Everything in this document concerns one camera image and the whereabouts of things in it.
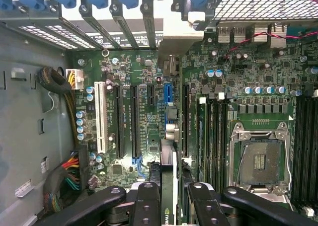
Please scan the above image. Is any thin socket locking lever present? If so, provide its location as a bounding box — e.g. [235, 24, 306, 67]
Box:
[235, 144, 249, 187]

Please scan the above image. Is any metal socket cover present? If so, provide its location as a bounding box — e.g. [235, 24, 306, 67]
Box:
[248, 185, 294, 207]

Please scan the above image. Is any black RAM slot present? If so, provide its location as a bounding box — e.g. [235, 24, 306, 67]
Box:
[313, 96, 318, 207]
[214, 99, 222, 186]
[221, 99, 229, 188]
[207, 99, 215, 185]
[305, 96, 314, 206]
[296, 96, 306, 203]

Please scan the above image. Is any CPU socket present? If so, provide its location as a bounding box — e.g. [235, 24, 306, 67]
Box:
[230, 121, 293, 194]

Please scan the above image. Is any black main power connector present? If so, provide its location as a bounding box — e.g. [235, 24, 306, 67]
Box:
[70, 144, 89, 191]

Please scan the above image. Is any long black expansion slot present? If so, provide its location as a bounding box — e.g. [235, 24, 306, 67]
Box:
[182, 83, 190, 158]
[115, 84, 125, 159]
[130, 84, 140, 159]

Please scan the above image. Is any white expansion slot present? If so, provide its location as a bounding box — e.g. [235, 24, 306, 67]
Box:
[94, 80, 108, 154]

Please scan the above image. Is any short black expansion slot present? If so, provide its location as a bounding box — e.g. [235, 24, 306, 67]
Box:
[148, 84, 157, 106]

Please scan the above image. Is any blue expansion slot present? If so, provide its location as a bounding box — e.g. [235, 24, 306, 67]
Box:
[163, 83, 174, 108]

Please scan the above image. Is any green motherboard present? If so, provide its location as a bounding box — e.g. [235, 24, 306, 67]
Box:
[66, 49, 318, 212]

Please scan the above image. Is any white power connector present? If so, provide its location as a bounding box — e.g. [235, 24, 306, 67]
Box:
[65, 68, 85, 91]

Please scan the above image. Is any dark grey PC case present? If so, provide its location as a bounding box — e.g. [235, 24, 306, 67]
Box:
[0, 0, 318, 226]

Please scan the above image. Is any coloured power wire bundle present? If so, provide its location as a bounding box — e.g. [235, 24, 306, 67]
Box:
[43, 150, 81, 212]

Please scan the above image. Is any black sleeved power wire bundle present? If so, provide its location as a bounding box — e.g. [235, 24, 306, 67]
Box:
[37, 67, 78, 147]

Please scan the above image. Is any metal slot cover bracket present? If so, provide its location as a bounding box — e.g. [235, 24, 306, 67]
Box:
[140, 2, 158, 49]
[79, 3, 105, 50]
[109, 2, 140, 50]

